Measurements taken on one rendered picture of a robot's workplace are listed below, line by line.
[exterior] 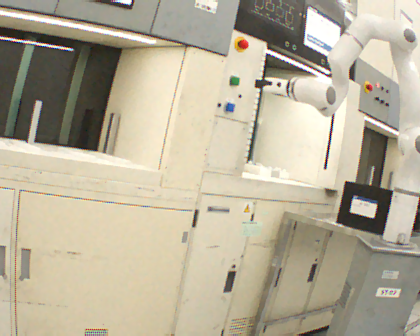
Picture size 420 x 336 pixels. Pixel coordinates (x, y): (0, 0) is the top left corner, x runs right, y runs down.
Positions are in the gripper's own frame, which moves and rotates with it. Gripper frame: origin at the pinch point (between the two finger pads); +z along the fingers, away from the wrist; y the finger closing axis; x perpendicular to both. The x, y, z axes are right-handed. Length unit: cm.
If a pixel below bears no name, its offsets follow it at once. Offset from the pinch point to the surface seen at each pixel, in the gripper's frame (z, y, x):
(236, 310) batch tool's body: 13, 28, -89
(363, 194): -25, 46, -30
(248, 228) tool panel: 12, 22, -52
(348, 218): -19, 46, -41
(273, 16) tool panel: 12.4, 14.8, 33.1
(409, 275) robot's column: -70, 22, -53
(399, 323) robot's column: -72, 24, -72
